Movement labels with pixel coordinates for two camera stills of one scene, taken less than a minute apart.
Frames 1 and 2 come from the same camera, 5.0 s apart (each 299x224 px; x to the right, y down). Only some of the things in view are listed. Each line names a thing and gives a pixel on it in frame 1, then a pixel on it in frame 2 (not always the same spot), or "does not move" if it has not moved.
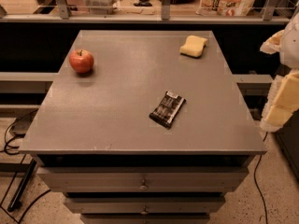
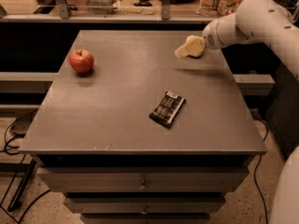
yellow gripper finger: x=272 y=45 -> x=195 y=41
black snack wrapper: x=168 y=109 does not move
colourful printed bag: x=226 y=1 does not move
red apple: x=81 y=61 does not move
